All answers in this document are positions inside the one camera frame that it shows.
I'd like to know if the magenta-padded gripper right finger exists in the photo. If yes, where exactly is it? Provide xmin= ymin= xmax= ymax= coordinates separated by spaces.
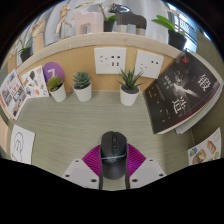
xmin=124 ymin=143 xmax=167 ymax=190

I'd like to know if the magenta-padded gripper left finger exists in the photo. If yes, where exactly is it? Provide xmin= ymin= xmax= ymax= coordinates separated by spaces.
xmin=61 ymin=143 xmax=103 ymax=190

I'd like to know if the black computer mouse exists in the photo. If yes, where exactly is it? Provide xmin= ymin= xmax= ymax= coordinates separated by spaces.
xmin=99 ymin=130 xmax=129 ymax=181

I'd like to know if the colourful sticker sheet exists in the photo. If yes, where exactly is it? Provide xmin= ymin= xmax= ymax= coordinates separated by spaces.
xmin=187 ymin=127 xmax=223 ymax=167

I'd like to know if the spiky succulent in white pot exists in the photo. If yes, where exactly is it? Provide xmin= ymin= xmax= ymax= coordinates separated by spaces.
xmin=116 ymin=68 xmax=145 ymax=107

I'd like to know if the small succulent in white pot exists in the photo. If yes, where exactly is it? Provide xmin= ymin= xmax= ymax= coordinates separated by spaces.
xmin=72 ymin=71 xmax=93 ymax=103
xmin=46 ymin=75 xmax=68 ymax=103

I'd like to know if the black cover book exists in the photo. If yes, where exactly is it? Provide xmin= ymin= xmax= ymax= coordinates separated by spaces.
xmin=143 ymin=50 xmax=222 ymax=135

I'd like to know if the white picture sticker sheet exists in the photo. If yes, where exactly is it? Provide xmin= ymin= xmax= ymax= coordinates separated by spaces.
xmin=20 ymin=65 xmax=50 ymax=99

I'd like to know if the red and white magazine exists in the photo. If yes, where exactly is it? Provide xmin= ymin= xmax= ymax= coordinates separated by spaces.
xmin=0 ymin=69 xmax=28 ymax=122

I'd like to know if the purple round number sign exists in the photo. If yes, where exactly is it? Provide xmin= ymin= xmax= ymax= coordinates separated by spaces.
xmin=42 ymin=61 xmax=66 ymax=84

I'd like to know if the grey curtain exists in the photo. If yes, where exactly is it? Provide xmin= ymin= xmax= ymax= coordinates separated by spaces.
xmin=13 ymin=0 xmax=174 ymax=48

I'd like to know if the wooden hand model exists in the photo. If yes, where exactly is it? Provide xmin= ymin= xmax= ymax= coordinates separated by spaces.
xmin=31 ymin=18 xmax=47 ymax=54

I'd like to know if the black horse figure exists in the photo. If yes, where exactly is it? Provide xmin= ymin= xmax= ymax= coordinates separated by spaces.
xmin=108 ymin=3 xmax=148 ymax=37

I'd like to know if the small white wall socket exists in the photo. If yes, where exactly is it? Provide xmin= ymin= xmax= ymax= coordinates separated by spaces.
xmin=134 ymin=49 xmax=165 ymax=80

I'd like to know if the large white wall socket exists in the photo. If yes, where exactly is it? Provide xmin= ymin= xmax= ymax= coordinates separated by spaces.
xmin=93 ymin=46 xmax=128 ymax=75

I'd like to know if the window with dark frame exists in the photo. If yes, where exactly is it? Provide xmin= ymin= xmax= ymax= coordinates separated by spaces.
xmin=166 ymin=3 xmax=201 ymax=44

